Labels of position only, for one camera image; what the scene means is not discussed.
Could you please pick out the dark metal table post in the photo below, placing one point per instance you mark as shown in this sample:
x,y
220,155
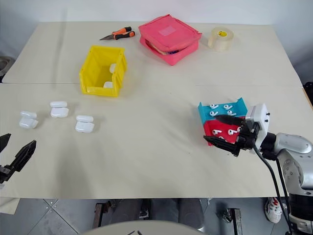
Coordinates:
x,y
234,220

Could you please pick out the teal plastic tray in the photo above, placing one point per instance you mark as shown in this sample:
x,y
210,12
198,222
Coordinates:
x,y
220,110

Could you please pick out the beige robot torso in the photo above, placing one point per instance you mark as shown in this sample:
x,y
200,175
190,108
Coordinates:
x,y
144,228

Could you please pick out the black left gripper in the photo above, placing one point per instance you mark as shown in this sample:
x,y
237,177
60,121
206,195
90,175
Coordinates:
x,y
3,172

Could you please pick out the rusty metal table bracket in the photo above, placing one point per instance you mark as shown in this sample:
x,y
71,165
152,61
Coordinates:
x,y
101,214

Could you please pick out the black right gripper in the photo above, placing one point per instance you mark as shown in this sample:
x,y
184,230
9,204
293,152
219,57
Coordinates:
x,y
247,139

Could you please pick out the grey round metal object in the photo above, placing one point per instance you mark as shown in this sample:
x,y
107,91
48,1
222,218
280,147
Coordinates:
x,y
6,67

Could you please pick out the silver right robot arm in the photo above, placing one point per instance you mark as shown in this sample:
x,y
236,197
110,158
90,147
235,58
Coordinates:
x,y
293,159

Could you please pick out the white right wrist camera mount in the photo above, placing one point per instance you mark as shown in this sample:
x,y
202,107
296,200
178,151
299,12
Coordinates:
x,y
260,122

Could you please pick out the small white plastic part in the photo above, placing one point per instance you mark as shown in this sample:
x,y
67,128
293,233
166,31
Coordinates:
x,y
108,85
113,67

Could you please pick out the white red sneaker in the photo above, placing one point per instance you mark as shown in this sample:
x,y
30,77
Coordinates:
x,y
273,210

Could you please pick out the yellow plastic bin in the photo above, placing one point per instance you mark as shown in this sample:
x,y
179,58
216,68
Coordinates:
x,y
97,71

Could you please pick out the white earbud case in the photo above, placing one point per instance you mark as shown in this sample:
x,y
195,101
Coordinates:
x,y
59,109
28,120
84,124

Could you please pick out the pink fabric zip pouch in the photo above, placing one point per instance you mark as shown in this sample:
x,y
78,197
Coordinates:
x,y
168,34

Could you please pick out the clear adhesive tape roll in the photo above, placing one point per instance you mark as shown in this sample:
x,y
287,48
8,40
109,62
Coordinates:
x,y
221,40

